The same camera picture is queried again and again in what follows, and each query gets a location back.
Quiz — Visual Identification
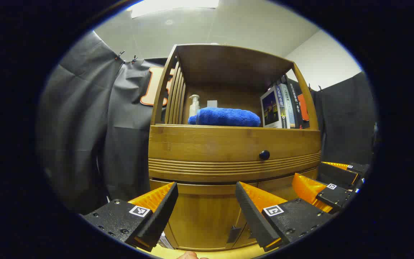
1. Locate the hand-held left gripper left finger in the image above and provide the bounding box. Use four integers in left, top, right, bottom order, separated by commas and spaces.
79, 182, 179, 252

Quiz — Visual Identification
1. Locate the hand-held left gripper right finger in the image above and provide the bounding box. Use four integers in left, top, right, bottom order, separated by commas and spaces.
235, 181, 333, 252

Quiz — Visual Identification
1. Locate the wooden shoe cabinet door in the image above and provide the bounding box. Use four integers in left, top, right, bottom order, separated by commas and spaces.
149, 179, 248, 251
233, 167, 319, 249

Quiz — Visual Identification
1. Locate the wooden double-door shoe cabinet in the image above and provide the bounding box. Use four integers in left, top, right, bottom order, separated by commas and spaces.
148, 43, 322, 251

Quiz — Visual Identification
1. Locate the wooden cabinet drawer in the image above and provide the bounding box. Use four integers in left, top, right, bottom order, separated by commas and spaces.
148, 124, 322, 183

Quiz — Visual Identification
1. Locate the black spine book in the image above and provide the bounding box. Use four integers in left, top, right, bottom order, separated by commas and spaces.
286, 81, 305, 129

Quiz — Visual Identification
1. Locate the pale grey spine book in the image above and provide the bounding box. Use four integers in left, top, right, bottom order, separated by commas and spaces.
281, 83, 296, 128

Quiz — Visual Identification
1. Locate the book with night photo cover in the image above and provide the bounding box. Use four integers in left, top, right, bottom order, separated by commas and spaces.
260, 86, 287, 129

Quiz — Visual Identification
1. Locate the blue fluffy towel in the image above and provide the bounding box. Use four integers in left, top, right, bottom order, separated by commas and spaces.
188, 107, 261, 127

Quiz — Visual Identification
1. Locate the white pump bottle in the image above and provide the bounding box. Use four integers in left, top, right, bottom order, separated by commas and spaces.
189, 94, 200, 117

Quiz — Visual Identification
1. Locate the black backdrop cloth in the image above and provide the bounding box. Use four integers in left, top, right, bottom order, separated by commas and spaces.
36, 31, 378, 214

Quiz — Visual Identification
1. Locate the ceiling light panel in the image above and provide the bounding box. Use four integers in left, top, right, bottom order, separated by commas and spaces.
131, 0, 220, 18

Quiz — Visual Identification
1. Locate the black door handle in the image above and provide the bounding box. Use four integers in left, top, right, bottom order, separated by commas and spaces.
227, 226, 242, 244

